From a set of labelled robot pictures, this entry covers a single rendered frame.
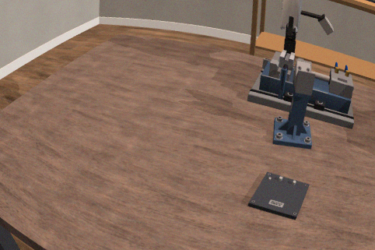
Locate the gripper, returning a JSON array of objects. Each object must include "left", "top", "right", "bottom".
[{"left": 280, "top": 0, "right": 303, "bottom": 54}]

